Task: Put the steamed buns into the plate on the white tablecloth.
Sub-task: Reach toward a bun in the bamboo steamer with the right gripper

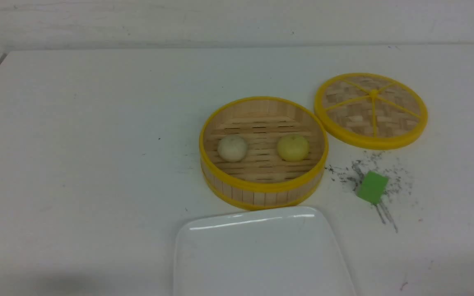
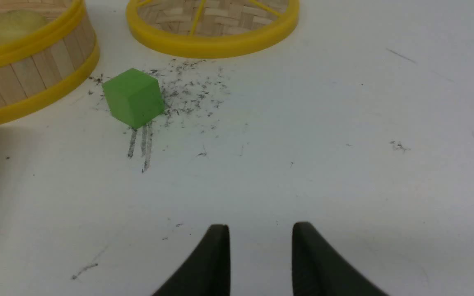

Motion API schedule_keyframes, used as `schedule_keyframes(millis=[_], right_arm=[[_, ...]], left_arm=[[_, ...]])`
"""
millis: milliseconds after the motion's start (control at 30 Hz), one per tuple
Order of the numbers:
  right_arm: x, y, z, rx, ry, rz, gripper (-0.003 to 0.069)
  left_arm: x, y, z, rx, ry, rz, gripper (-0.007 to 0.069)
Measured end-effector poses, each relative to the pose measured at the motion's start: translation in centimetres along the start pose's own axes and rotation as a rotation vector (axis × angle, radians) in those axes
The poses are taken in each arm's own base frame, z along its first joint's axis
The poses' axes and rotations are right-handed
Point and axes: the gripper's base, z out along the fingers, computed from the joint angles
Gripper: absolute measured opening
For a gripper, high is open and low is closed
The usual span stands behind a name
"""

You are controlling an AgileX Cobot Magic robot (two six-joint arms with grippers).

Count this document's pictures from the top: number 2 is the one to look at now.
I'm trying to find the green cube block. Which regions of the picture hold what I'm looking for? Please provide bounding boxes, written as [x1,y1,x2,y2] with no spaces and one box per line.
[102,69,165,130]

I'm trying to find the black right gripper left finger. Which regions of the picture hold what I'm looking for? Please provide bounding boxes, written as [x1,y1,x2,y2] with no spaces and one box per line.
[153,224,231,296]

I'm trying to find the bamboo steamer lid yellow rim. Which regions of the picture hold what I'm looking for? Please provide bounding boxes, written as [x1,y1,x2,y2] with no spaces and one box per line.
[125,0,300,59]

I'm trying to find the yellow steamed bun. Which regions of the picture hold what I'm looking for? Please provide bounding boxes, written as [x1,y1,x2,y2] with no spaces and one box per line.
[0,9,48,45]

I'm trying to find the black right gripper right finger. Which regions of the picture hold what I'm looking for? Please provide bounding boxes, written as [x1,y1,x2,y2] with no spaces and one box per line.
[291,222,387,296]

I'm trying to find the bamboo steamer basket yellow rims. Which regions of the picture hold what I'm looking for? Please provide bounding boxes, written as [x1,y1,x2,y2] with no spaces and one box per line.
[0,0,100,124]

